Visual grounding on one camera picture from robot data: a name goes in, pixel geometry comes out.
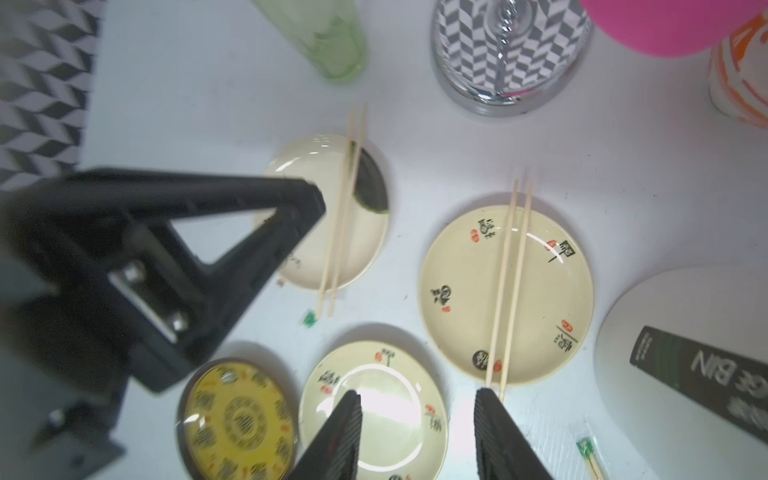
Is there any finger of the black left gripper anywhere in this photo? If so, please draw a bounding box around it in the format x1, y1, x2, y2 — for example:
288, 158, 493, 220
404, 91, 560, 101
1, 168, 326, 393

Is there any orange patterned white bowl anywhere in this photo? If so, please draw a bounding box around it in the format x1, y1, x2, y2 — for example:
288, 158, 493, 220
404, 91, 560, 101
708, 10, 767, 129

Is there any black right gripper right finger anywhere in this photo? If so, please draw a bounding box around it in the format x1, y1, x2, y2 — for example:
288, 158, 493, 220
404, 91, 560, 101
473, 388, 552, 480

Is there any chopsticks pair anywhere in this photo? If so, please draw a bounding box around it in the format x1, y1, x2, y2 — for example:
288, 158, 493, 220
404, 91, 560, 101
570, 423, 609, 480
484, 180, 535, 402
315, 103, 369, 320

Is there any green translucent cup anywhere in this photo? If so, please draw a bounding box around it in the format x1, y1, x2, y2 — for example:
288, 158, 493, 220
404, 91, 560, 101
254, 0, 368, 83

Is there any cream plate near chopsticks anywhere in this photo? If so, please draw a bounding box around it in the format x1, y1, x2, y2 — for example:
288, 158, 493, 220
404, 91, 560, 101
298, 341, 449, 479

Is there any pink plastic goblet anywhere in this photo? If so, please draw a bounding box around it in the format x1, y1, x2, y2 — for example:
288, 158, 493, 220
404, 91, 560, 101
581, 0, 767, 57

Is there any yellow dark patterned plate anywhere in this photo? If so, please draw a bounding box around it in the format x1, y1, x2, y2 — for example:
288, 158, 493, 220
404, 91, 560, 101
175, 358, 296, 479

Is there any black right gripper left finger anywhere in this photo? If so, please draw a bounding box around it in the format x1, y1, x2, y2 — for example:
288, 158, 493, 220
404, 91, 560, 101
287, 390, 363, 480

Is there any cream plate back left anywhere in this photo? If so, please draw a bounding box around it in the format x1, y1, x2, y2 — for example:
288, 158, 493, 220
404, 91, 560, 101
264, 134, 389, 290

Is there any metal cup rack stand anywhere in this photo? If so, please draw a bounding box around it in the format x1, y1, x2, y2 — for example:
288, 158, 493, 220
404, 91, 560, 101
430, 0, 593, 117

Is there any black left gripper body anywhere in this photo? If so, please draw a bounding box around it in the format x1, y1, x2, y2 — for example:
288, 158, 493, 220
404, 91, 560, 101
1, 252, 128, 479

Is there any cream plate back right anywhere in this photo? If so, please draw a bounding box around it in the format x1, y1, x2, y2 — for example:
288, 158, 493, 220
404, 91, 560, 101
419, 205, 594, 385

